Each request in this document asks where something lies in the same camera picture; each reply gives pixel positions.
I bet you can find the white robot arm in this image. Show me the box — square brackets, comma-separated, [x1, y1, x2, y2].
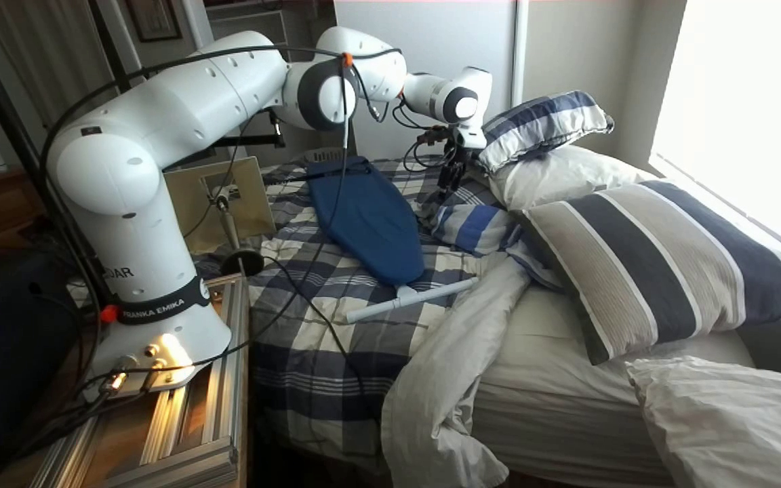
[45, 27, 490, 389]

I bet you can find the white crumpled pillow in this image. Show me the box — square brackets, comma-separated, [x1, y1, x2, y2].
[625, 358, 781, 488]

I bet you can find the grey striped pillow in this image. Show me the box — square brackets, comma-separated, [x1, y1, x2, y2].
[518, 180, 781, 362]

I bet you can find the white ironing board leg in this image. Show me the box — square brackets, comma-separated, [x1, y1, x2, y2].
[345, 275, 478, 321]

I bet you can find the black chair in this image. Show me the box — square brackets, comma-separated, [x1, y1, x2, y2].
[0, 250, 80, 461]

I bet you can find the tan cardboard box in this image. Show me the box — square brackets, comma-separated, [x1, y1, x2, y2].
[164, 157, 276, 255]

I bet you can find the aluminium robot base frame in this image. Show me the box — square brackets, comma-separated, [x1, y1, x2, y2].
[26, 271, 254, 488]

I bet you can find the black cable on bed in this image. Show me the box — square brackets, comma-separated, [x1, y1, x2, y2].
[263, 251, 385, 454]

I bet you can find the blue plaid bed cover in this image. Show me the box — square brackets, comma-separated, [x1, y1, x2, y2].
[247, 164, 454, 471]

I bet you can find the blue white striped towel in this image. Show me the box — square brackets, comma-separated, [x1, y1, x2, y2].
[421, 180, 518, 255]

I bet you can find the blue ironing board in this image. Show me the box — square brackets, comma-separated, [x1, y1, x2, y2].
[307, 157, 426, 283]

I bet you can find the white bed sheet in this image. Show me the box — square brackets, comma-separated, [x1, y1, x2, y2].
[376, 255, 758, 488]

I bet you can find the black camera stand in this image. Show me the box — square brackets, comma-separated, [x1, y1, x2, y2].
[194, 111, 284, 275]

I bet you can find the plain white pillow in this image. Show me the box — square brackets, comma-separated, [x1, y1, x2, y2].
[488, 147, 651, 208]

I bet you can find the blue plaid pillow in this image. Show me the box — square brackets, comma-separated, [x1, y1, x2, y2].
[478, 92, 614, 174]

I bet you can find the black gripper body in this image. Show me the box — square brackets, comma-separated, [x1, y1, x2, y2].
[421, 125, 478, 193]

